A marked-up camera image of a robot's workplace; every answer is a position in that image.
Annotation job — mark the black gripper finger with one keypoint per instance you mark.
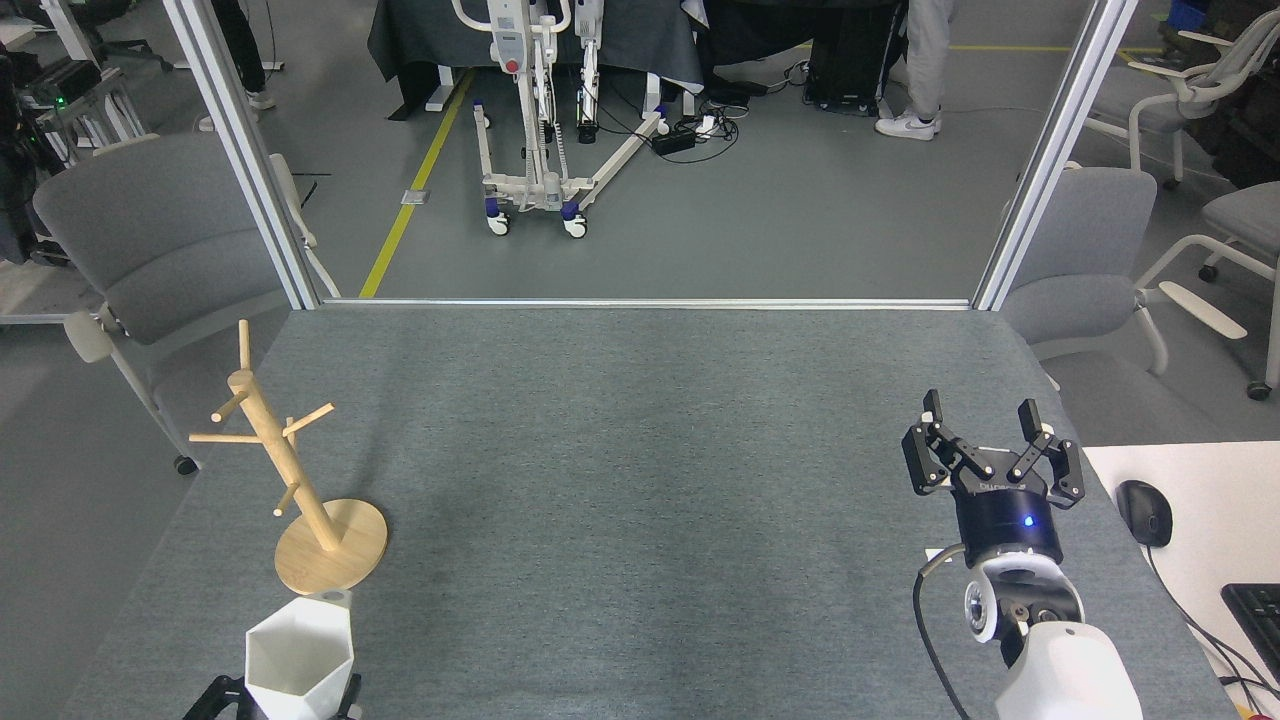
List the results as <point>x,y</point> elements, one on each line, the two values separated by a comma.
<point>225,700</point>
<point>350,700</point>

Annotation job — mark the white hexagonal cup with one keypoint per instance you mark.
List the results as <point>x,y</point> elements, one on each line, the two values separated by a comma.
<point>300,660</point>

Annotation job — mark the black power strip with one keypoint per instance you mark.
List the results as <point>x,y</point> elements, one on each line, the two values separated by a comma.
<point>675,140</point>

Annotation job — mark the silver frame post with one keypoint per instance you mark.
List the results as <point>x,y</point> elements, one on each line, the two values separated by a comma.
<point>241,140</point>
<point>1052,150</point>

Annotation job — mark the person with white shoes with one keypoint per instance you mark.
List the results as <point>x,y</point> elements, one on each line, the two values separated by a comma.
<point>930,50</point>

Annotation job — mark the grey office chair on casters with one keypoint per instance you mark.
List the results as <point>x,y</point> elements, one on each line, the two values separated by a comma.
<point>1250,215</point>

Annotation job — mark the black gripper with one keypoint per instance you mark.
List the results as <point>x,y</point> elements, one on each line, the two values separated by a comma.
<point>1010,520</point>

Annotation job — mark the white office chair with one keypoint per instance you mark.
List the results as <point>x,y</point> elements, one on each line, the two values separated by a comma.
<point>1140,115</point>

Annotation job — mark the blue box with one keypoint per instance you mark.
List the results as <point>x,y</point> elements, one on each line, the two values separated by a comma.
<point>1188,12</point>

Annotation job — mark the silver table edge rail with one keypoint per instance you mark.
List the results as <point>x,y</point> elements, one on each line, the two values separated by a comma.
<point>650,303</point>

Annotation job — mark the black keyboard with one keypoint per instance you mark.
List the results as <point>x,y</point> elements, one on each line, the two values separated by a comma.
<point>1260,620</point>

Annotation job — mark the white stand on wheels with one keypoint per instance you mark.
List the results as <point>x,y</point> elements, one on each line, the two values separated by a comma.
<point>505,40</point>

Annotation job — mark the person in dark trousers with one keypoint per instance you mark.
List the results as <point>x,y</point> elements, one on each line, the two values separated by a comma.
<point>240,40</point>

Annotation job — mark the metal floor plate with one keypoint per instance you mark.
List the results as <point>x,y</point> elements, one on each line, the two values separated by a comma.
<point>416,196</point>

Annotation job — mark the grey chair with white frame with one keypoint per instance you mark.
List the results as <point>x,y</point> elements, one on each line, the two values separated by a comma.
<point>1090,230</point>
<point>150,230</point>

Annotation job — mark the wooden cup rack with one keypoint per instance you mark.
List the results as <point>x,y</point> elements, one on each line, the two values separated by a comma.
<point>280,455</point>

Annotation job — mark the black device with green light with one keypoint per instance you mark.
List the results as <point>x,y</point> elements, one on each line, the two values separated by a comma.
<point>65,80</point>

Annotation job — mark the black computer mouse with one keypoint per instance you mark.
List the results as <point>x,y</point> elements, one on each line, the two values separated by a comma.
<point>1145,512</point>

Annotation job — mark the black box on floor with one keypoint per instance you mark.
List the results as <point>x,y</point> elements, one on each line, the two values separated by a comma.
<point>850,60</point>

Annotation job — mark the dark cloth covered table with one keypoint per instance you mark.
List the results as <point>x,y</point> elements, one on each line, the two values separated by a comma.
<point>420,30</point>

